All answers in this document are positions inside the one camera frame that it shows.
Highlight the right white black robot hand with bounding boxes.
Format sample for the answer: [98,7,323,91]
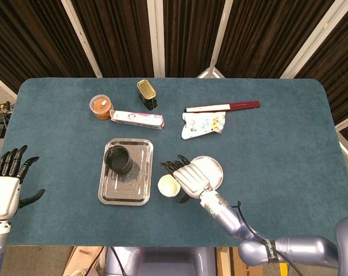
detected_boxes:
[159,154,215,204]

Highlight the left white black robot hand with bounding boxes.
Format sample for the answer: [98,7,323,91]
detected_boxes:
[0,145,45,221]

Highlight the black cup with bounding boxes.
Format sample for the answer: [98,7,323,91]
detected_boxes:
[104,145,133,175]

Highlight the round steel plate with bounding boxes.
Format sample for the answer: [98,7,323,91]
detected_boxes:
[190,155,224,190]

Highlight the white printed snack bag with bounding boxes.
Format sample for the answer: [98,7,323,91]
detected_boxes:
[181,111,227,140]

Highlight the rectangular steel tray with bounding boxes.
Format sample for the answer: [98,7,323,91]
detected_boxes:
[97,137,154,206]

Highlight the blue felt table cover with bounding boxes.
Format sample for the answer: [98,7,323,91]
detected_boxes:
[0,77,348,248]

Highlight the white pink toothpaste box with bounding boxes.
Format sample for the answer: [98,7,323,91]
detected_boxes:
[109,109,165,130]

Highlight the silver robot torso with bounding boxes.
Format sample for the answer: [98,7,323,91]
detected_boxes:
[104,246,217,276]

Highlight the dark red sleeved chopsticks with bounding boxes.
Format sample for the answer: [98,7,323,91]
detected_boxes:
[185,100,261,113]

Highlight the black gold tin can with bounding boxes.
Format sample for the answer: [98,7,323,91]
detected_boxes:
[137,79,158,111]

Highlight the brown cardboard box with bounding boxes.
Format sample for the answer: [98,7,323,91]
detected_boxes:
[232,247,263,276]

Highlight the light wooden board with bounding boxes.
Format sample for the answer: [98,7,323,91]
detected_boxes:
[63,246,106,276]

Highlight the clear jar orange contents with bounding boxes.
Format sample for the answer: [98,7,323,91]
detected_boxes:
[89,94,112,120]

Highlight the dark brown pleated curtain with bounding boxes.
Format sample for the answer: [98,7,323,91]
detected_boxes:
[0,0,348,150]

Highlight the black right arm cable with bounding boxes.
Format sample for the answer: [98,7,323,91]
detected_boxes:
[228,201,284,264]

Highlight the white frame post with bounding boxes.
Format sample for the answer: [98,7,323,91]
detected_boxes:
[147,0,166,78]
[196,0,235,79]
[60,0,103,78]
[280,0,345,79]

